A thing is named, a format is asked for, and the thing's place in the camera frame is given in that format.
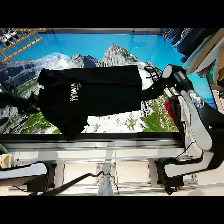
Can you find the silver frame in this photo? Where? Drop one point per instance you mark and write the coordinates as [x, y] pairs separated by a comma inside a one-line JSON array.
[[106, 154]]

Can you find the red garment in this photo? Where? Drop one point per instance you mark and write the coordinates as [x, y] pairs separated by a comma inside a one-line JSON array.
[[169, 110]]

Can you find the heap of clothes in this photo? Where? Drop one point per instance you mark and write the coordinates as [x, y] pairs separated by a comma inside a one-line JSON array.
[[209, 59]]

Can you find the striped garment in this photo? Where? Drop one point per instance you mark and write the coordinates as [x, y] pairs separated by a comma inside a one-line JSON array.
[[173, 34]]

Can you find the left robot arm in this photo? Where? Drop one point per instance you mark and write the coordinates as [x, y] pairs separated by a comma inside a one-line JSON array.
[[17, 101]]

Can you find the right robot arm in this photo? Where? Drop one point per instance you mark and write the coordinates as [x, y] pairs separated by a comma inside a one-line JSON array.
[[197, 124]]

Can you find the black T-shirt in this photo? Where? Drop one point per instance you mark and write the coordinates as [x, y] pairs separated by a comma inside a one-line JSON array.
[[103, 90]]

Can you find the dark blue garment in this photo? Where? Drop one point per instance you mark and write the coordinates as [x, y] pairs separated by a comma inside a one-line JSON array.
[[194, 40]]

